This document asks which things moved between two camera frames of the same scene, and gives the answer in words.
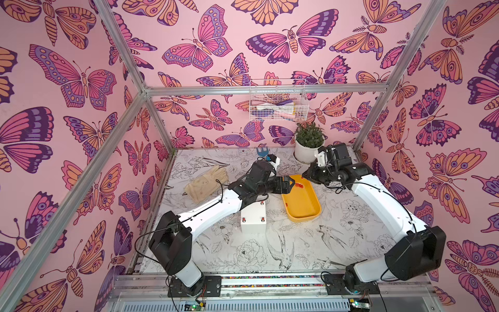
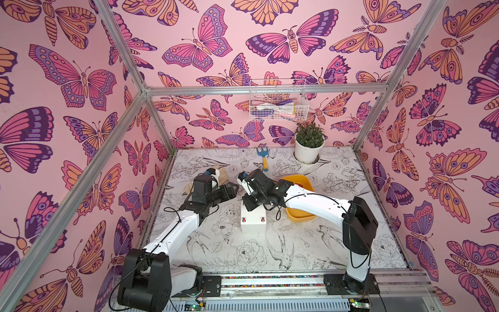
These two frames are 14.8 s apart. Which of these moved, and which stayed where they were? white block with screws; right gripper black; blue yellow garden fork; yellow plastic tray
Moved: right gripper black
Stayed: yellow plastic tray; blue yellow garden fork; white block with screws
